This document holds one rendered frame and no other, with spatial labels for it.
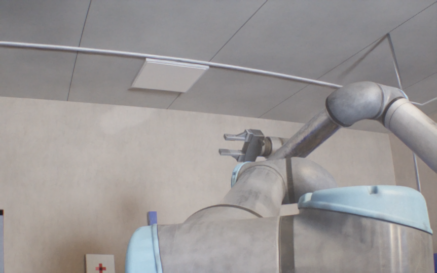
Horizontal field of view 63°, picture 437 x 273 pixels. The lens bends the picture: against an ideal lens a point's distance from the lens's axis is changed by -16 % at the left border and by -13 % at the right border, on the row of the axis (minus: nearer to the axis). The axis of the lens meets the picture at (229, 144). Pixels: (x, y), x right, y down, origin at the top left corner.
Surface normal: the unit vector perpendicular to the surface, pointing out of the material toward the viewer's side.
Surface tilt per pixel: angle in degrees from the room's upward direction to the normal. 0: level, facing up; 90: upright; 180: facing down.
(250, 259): 65
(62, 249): 90
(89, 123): 90
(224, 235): 45
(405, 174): 90
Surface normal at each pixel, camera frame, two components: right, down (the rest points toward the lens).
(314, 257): -0.21, -0.55
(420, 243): 0.48, -0.26
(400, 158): -0.90, -0.06
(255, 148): 0.33, 0.55
